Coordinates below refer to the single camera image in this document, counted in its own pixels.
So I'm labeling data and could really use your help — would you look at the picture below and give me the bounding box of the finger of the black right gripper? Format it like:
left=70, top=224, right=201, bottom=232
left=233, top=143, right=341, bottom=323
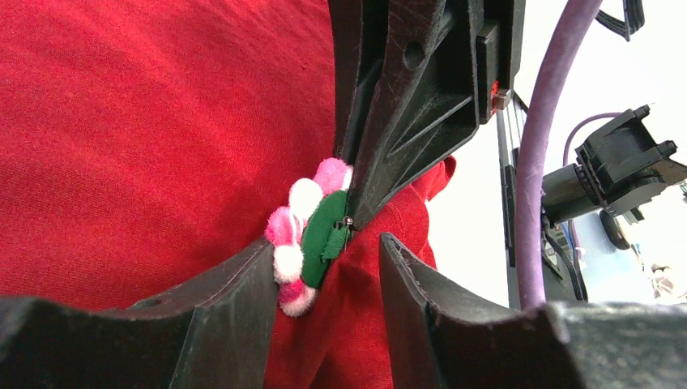
left=328, top=0, right=389, bottom=164
left=347, top=1, right=484, bottom=231

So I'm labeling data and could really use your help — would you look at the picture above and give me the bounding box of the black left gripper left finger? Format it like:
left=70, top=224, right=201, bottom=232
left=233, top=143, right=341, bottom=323
left=1, top=239, right=277, bottom=388

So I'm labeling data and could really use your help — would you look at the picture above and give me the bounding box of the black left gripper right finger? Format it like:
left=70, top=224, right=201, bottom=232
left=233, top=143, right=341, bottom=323
left=379, top=233, right=686, bottom=388

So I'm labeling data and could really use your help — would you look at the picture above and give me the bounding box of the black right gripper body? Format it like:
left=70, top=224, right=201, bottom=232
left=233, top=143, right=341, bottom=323
left=475, top=0, right=526, bottom=124

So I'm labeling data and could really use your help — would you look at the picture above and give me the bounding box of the pink flower brooch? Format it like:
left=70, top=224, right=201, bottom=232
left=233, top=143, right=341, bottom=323
left=264, top=157, right=353, bottom=317

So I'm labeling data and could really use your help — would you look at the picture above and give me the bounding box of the red t-shirt garment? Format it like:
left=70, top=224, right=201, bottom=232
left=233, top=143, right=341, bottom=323
left=0, top=0, right=459, bottom=389

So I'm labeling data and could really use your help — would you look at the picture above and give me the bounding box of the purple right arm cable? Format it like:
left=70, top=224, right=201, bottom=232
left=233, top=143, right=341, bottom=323
left=561, top=111, right=624, bottom=169

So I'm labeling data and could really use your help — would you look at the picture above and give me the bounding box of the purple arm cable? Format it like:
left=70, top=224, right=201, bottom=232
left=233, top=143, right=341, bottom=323
left=561, top=111, right=624, bottom=169
left=514, top=0, right=605, bottom=311

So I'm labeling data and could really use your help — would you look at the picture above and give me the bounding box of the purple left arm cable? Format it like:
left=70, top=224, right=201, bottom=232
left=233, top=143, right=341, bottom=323
left=514, top=0, right=605, bottom=311

